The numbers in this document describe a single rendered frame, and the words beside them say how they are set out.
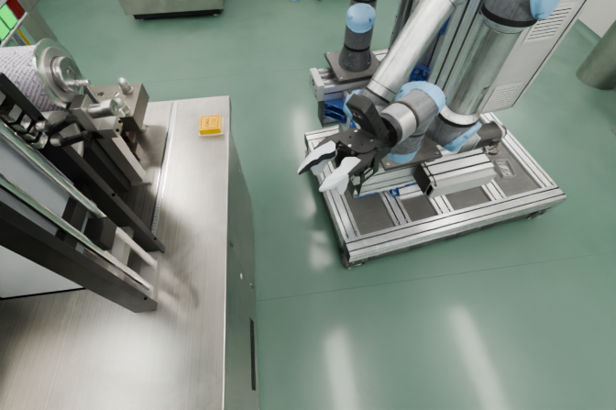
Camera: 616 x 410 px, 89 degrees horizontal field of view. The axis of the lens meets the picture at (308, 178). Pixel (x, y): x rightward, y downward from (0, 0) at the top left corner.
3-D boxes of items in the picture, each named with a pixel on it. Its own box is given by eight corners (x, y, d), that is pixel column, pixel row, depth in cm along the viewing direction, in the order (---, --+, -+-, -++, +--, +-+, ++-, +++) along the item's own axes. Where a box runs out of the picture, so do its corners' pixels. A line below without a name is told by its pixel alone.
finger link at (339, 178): (334, 214, 55) (360, 180, 60) (333, 193, 51) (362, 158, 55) (319, 205, 57) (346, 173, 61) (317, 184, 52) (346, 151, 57)
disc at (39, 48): (72, 123, 70) (23, 66, 58) (70, 123, 70) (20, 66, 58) (90, 82, 79) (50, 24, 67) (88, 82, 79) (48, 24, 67)
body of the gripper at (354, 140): (359, 187, 61) (399, 156, 65) (361, 156, 54) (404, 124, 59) (332, 168, 65) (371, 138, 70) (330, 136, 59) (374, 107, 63)
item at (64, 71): (69, 50, 69) (86, 83, 74) (60, 51, 69) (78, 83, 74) (53, 64, 63) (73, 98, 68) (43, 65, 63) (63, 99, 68)
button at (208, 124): (221, 133, 106) (219, 128, 104) (200, 135, 106) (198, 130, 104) (222, 118, 110) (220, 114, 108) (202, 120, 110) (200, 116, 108)
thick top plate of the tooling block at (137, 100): (141, 130, 97) (132, 116, 92) (5, 143, 94) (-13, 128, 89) (149, 96, 107) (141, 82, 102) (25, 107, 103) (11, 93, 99)
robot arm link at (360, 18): (342, 48, 132) (345, 16, 121) (345, 31, 140) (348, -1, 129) (370, 50, 131) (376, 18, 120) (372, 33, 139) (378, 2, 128)
